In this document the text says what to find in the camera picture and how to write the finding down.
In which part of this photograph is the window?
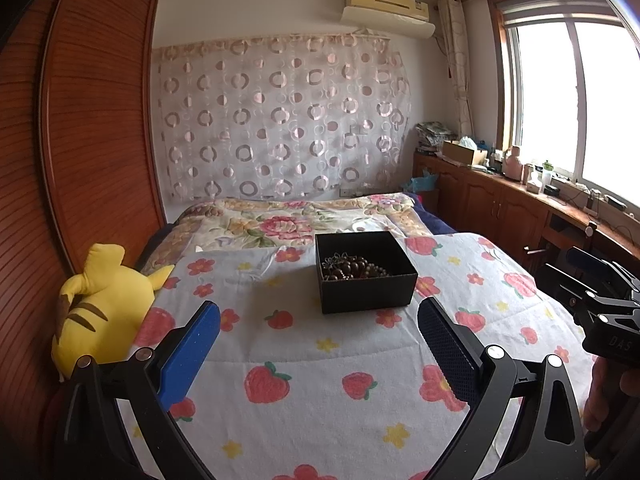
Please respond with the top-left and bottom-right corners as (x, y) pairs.
(487, 0), (640, 221)

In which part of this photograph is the wooden wardrobe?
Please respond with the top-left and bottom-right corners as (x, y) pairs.
(0, 0), (167, 461)

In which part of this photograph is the wooden cabinet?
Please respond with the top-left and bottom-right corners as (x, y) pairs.
(412, 152), (640, 311)

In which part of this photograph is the strawberry printed blanket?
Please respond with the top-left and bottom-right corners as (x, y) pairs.
(115, 232), (601, 480)

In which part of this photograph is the wall air conditioner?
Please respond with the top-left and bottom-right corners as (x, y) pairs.
(341, 0), (436, 38)

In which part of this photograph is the floral quilt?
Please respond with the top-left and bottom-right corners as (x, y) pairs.
(142, 192), (436, 276)

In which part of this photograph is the yellow plush toy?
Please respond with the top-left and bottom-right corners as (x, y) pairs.
(52, 243), (176, 383)

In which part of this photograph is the circle patterned sheer curtain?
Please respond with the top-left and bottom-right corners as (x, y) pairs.
(152, 35), (413, 203)

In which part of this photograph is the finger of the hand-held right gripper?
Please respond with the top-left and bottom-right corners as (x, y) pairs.
(567, 247), (640, 293)
(545, 264), (598, 311)

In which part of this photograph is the black cardboard box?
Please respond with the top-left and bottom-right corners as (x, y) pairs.
(315, 231), (418, 315)

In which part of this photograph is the brown wooden bead bracelet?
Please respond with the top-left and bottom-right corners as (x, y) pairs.
(322, 256), (392, 282)

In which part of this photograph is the blue plastic bag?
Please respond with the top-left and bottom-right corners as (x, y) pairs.
(411, 170), (440, 192)

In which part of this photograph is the pile of folded cloths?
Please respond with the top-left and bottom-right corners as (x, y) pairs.
(415, 120), (458, 153)

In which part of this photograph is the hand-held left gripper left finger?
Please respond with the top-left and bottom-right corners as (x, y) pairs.
(55, 300), (222, 480)

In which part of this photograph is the patterned window curtain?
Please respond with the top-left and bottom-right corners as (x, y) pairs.
(437, 0), (476, 141)

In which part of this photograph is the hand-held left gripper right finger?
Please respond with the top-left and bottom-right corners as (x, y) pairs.
(417, 297), (586, 480)

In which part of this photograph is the dark blue blanket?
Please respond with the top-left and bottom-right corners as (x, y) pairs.
(405, 192), (458, 236)

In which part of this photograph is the person's right hand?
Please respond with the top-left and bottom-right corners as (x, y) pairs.
(585, 360), (640, 431)

